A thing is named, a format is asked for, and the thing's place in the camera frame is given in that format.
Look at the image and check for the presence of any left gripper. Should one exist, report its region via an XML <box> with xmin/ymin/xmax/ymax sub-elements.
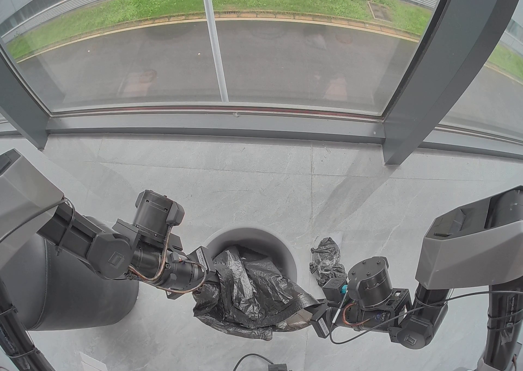
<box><xmin>163</xmin><ymin>246</ymin><xmax>219</xmax><ymax>300</ymax></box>

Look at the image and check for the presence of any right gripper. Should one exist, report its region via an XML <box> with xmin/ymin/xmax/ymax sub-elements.
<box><xmin>311</xmin><ymin>303</ymin><xmax>357</xmax><ymax>339</ymax></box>

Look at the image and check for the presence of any black plastic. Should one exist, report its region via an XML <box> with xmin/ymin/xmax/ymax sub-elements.
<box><xmin>309</xmin><ymin>236</ymin><xmax>348</xmax><ymax>286</ymax></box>

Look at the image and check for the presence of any black plastic bag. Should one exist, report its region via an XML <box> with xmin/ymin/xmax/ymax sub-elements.
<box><xmin>192</xmin><ymin>245</ymin><xmax>324</xmax><ymax>341</ymax></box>

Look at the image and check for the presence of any white trash bin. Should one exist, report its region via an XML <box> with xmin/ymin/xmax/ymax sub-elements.
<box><xmin>202</xmin><ymin>226</ymin><xmax>301</xmax><ymax>285</ymax></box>

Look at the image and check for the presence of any dark grey round chair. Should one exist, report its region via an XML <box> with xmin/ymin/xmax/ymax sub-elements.
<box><xmin>0</xmin><ymin>232</ymin><xmax>140</xmax><ymax>332</ymax></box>

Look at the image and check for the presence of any window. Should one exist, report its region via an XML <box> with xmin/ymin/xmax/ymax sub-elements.
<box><xmin>0</xmin><ymin>0</ymin><xmax>523</xmax><ymax>166</ymax></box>

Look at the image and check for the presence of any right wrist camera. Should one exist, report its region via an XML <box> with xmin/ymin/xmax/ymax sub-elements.
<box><xmin>322</xmin><ymin>276</ymin><xmax>349</xmax><ymax>300</ymax></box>

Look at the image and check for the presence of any black cable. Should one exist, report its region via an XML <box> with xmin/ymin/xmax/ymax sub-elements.
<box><xmin>236</xmin><ymin>353</ymin><xmax>275</xmax><ymax>371</ymax></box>
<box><xmin>329</xmin><ymin>289</ymin><xmax>523</xmax><ymax>345</ymax></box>

